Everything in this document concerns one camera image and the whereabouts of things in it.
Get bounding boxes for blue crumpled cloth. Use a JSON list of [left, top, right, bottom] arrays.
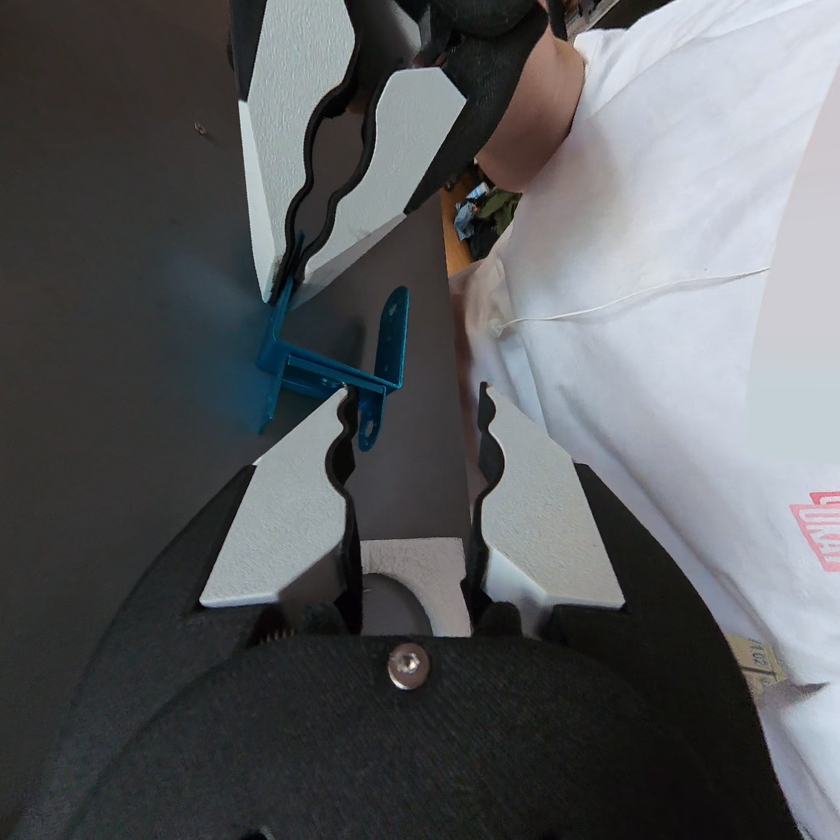
[[455, 184, 490, 242]]

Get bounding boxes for dark grey desk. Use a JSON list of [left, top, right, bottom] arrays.
[[0, 0, 475, 834]]

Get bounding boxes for thin white cord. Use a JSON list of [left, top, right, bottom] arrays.
[[489, 268, 770, 337]]

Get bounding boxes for blue metal U bracket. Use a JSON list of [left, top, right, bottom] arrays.
[[258, 357, 389, 455], [255, 230, 412, 398]]

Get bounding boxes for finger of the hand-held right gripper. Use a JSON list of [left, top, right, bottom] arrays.
[[289, 64, 468, 311], [236, 0, 361, 306]]

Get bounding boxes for person's white shirt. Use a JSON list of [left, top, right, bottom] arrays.
[[449, 0, 840, 840]]

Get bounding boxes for dark green cloth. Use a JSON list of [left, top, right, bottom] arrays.
[[476, 189, 523, 237]]

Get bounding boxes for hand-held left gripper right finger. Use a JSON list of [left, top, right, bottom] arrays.
[[467, 381, 626, 636]]

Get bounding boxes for person's right forearm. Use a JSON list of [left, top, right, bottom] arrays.
[[474, 29, 588, 193]]

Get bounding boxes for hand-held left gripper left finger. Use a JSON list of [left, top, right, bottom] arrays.
[[199, 386, 363, 634]]

